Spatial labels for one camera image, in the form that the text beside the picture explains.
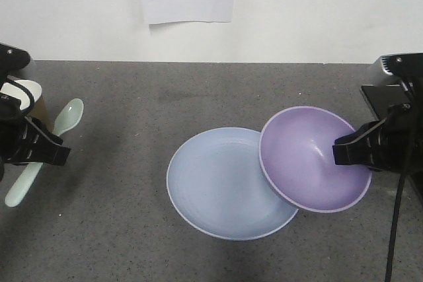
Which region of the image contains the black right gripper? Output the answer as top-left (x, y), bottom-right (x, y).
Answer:
top-left (332, 103), bottom-right (422, 174)

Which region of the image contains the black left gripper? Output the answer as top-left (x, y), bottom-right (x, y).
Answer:
top-left (1, 96), bottom-right (70, 176)

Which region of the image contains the mint green plastic spoon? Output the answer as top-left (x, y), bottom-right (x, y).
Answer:
top-left (5, 98), bottom-right (84, 207)

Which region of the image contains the purple plastic bowl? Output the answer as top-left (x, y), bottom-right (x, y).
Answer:
top-left (258, 106), bottom-right (372, 213)

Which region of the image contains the brown paper cup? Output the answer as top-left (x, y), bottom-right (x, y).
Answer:
top-left (1, 79), bottom-right (53, 131)

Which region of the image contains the light blue plate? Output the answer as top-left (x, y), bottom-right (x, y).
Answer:
top-left (167, 127), bottom-right (298, 241)

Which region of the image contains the black induction cooktop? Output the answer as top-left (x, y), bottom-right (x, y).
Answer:
top-left (361, 85), bottom-right (422, 203)

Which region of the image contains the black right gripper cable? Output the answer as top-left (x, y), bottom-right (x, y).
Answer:
top-left (385, 79), bottom-right (418, 282)

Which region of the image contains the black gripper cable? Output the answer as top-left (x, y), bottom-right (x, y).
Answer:
top-left (385, 79), bottom-right (418, 282)
top-left (5, 79), bottom-right (36, 121)

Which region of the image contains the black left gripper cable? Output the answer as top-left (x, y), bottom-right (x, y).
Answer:
top-left (5, 79), bottom-right (36, 121)

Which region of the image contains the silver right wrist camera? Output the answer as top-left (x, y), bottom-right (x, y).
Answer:
top-left (368, 53), bottom-right (422, 86)

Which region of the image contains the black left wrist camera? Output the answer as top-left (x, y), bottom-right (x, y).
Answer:
top-left (0, 43), bottom-right (31, 81)

